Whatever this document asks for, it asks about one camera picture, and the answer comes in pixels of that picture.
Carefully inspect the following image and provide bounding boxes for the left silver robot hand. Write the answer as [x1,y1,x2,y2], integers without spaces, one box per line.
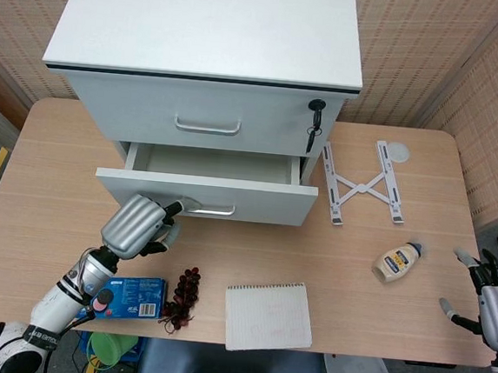
[97,190,186,265]

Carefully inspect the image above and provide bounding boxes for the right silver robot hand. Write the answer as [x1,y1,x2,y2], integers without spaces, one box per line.
[434,244,498,351]

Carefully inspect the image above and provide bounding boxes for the silver drawer handle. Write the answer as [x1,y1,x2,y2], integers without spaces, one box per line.
[181,196,236,217]
[174,113,242,137]

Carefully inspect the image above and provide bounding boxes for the white drawer without lock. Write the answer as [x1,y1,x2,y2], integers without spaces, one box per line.
[93,137,322,229]

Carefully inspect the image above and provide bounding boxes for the white drawer with lock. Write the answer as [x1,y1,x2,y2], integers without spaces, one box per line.
[55,67,348,163]

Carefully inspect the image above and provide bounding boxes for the white drawer cabinet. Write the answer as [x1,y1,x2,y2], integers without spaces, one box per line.
[32,0,371,192]

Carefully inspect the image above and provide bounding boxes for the blue Oreo cookie box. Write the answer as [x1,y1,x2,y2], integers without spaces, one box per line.
[78,270,169,327]

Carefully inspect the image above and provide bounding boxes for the dark red grape bunch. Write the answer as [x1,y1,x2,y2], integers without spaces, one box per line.
[156,264,203,335]

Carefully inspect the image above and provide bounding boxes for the mayonnaise squeeze bottle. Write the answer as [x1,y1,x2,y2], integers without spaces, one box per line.
[370,238,425,287]

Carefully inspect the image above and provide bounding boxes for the green plastic bowl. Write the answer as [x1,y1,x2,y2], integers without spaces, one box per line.
[86,331,140,368]

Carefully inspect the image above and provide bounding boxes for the blue plastic crate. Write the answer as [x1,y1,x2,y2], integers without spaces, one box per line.
[74,330,149,369]

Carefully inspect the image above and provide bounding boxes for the spiral lined notebook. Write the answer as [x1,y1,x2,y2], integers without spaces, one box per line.
[220,275,318,358]

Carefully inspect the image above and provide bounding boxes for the blue grey chair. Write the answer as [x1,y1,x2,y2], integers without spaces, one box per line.
[138,336,325,373]

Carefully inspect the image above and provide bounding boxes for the white folding laptop stand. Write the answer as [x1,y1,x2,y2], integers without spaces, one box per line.
[315,135,413,232]

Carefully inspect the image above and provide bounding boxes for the round translucent grommet cover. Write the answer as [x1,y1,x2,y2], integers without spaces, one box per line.
[385,139,412,163]

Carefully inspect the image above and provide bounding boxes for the black cabinet keys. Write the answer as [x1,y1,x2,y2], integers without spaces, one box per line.
[302,97,328,156]

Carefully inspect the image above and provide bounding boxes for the woven partition screen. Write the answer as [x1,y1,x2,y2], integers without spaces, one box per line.
[0,0,498,231]

